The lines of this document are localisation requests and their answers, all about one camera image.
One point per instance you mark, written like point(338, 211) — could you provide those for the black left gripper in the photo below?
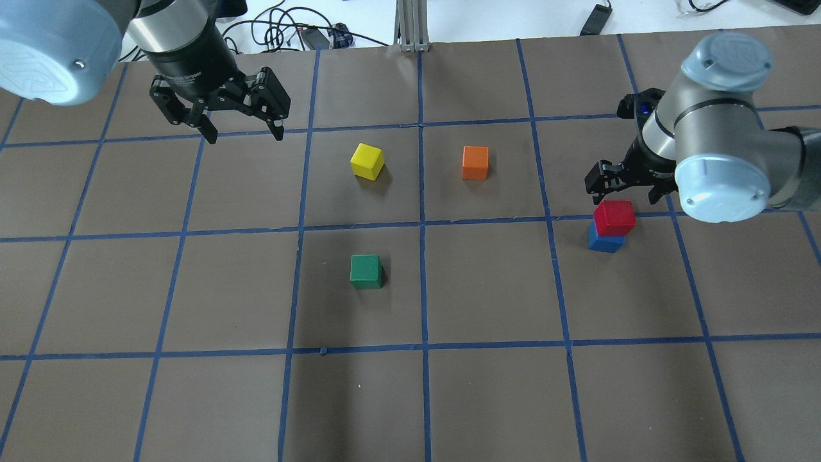
point(190, 68)

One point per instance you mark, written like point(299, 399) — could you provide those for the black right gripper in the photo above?
point(649, 165)

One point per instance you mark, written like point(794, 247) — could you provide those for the red wooden cube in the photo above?
point(614, 218)

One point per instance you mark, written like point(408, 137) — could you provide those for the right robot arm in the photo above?
point(701, 139)

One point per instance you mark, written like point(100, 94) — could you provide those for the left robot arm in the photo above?
point(61, 52)

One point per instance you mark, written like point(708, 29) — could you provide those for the blue wooden cube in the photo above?
point(603, 244)

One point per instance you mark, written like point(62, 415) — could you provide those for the black power adapter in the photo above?
point(314, 38)

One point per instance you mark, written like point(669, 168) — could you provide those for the orange wooden cube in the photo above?
point(475, 163)

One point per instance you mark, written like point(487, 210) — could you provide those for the yellow wooden cube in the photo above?
point(367, 161)

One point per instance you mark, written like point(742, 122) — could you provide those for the green wooden cube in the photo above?
point(366, 271)

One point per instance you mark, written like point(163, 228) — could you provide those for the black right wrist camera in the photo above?
point(639, 107)

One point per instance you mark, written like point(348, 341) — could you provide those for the aluminium frame post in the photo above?
point(411, 26)

